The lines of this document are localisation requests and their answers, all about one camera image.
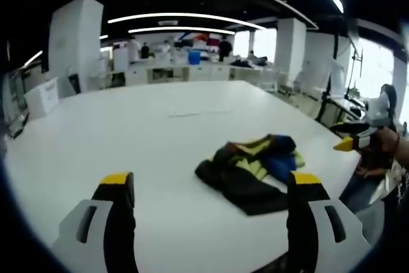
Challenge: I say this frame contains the long ceiling light strip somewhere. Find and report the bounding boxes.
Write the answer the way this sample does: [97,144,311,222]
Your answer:
[107,12,266,31]

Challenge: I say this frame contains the blue bin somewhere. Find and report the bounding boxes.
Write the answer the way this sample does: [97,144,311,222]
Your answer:
[188,50,202,66]

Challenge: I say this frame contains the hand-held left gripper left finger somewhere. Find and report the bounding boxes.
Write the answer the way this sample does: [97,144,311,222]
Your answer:
[52,172,140,273]

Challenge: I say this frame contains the white box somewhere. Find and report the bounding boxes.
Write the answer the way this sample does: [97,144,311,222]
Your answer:
[23,77,60,121]

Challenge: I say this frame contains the black yellow blue garment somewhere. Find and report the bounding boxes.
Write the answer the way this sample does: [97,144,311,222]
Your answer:
[194,134,307,217]

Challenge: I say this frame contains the black stand pole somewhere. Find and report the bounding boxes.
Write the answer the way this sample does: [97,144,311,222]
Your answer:
[320,23,340,121]

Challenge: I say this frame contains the side desk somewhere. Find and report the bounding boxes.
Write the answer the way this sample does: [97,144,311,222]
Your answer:
[328,93,367,122]

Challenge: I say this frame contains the dark device with cable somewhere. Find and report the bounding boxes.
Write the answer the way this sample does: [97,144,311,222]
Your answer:
[6,110,30,140]

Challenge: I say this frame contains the white counter cabinets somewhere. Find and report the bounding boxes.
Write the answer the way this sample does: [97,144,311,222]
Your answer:
[125,63,231,84]

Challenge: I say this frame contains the black waste bin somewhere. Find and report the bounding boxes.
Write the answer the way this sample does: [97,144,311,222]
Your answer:
[68,74,81,95]

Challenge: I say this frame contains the person's right hand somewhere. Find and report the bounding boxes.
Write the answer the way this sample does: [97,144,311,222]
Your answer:
[369,127,400,159]

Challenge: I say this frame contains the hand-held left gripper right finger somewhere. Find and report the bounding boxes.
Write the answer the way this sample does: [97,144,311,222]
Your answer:
[286,171,371,273]

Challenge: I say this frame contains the short ceiling light strip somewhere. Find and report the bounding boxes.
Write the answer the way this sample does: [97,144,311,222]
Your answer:
[127,26,236,36]

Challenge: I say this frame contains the person's legs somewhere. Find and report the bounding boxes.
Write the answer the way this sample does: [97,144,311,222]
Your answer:
[339,153,394,214]

